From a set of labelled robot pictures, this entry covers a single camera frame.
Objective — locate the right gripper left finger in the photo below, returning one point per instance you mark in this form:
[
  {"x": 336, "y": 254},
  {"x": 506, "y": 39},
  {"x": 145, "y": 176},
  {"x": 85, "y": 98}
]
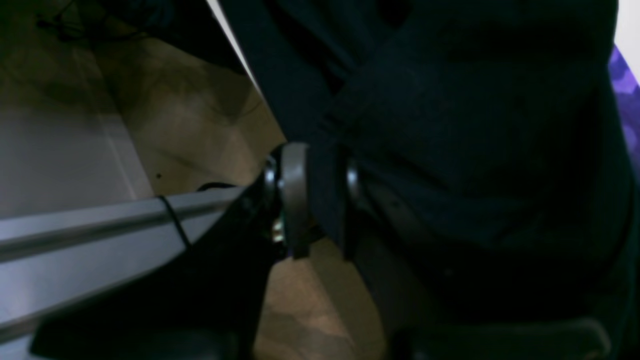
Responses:
[{"x": 206, "y": 303}]

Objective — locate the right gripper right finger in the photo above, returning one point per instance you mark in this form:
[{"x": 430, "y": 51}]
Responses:
[{"x": 445, "y": 300}]

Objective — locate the black T-shirt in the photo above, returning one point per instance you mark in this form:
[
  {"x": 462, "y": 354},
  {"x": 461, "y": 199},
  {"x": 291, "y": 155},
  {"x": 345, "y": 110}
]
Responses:
[{"x": 495, "y": 121}]

